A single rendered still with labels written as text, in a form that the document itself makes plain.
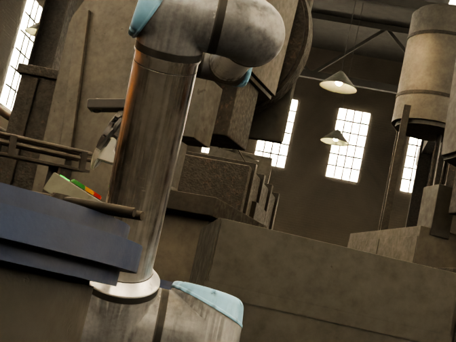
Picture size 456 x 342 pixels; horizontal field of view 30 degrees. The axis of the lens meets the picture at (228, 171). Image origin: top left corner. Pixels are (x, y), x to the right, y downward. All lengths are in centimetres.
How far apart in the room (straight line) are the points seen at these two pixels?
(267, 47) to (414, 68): 898
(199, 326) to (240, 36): 55
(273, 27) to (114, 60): 304
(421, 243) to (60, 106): 214
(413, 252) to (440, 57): 562
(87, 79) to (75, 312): 385
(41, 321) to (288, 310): 279
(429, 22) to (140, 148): 920
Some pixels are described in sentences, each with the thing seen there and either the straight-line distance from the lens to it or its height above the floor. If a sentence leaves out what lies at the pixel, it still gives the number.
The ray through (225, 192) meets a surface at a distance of 816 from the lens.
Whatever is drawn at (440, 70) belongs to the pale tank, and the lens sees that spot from 1030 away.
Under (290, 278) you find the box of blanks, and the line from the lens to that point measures 341.
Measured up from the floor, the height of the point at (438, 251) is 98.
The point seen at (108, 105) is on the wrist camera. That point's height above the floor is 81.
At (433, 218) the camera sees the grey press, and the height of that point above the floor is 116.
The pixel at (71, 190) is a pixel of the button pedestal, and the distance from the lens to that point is 207.
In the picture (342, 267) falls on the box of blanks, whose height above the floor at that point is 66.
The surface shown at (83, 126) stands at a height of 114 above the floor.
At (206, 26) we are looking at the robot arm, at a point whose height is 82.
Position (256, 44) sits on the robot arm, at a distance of 143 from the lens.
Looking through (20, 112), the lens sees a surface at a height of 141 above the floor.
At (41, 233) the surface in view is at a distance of 59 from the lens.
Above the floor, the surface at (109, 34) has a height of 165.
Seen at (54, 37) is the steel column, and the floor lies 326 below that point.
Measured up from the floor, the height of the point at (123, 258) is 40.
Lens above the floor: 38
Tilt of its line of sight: 9 degrees up
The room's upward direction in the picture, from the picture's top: 13 degrees clockwise
